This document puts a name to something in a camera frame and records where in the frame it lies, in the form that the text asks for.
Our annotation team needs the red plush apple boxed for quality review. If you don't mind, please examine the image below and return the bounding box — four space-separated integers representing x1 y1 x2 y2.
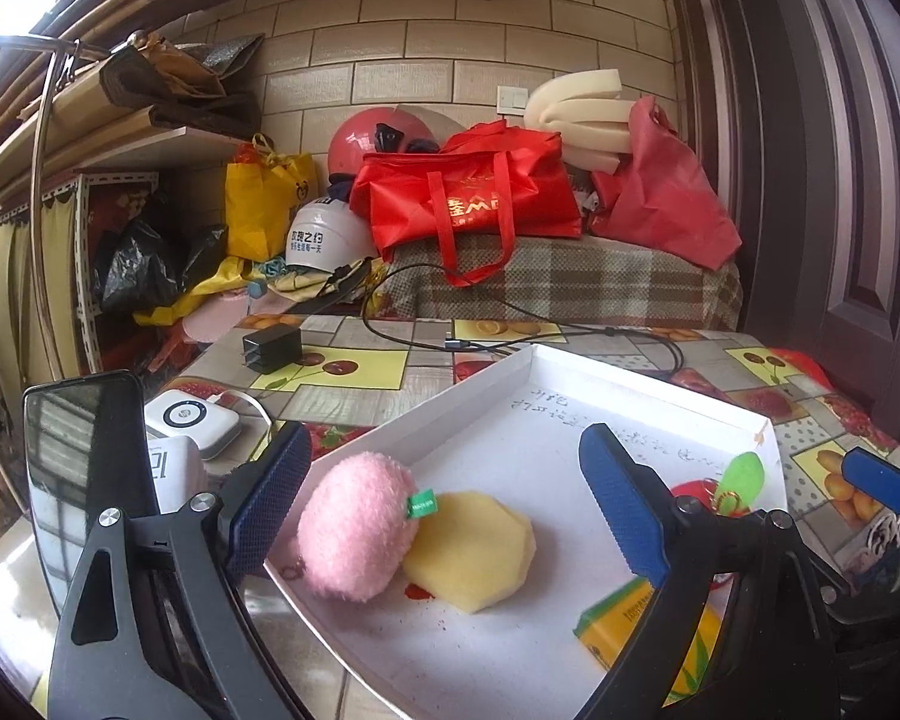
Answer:
671 452 766 517

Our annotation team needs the white round-button device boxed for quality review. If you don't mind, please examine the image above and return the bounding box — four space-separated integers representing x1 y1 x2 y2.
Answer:
144 390 242 460

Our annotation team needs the pink fluffy plush ball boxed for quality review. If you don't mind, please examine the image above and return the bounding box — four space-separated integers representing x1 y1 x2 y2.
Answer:
297 452 419 603

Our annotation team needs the fruit pattern tablecloth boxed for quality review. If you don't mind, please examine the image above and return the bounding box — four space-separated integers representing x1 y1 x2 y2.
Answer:
172 314 900 590

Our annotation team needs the white shallow tray box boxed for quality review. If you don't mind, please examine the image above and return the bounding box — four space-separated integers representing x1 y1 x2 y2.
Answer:
266 344 787 718

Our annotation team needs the black power adapter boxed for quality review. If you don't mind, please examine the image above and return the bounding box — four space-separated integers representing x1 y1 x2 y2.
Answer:
242 323 302 374

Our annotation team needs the yellow octagonal sponge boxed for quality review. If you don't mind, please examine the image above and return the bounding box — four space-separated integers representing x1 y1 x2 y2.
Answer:
401 491 536 614

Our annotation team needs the metal shelf rack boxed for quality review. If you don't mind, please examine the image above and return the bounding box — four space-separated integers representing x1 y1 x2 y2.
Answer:
0 39 261 400

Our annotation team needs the black plastic bag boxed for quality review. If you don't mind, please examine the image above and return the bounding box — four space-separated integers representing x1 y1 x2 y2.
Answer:
92 218 227 314

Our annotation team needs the dark red cloth bag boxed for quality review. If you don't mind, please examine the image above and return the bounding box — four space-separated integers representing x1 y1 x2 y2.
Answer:
589 96 743 271

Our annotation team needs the plaid covered cabinet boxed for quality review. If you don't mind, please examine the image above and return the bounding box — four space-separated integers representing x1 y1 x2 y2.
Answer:
368 236 743 330

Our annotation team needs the white helmet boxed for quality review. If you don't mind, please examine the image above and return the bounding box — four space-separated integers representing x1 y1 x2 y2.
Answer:
284 197 377 273

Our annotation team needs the dark wooden door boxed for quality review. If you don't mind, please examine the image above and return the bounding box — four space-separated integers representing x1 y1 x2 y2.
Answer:
676 0 900 440

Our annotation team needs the yellow shopping bag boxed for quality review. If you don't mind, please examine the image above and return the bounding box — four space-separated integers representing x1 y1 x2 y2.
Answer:
224 133 318 262

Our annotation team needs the cream foam roll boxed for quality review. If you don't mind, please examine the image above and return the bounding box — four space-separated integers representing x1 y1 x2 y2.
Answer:
523 68 634 174

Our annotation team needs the red tote bag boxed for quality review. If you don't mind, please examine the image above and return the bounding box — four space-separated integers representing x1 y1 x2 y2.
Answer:
349 121 583 288

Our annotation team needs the red helmet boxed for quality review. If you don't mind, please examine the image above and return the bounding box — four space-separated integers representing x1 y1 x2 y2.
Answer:
326 107 437 176

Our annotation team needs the black phone on mount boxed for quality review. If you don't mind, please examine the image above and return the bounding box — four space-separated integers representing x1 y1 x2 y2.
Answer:
22 371 159 611

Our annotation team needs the white wall switch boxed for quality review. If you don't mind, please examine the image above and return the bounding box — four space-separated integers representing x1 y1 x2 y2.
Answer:
496 85 530 115

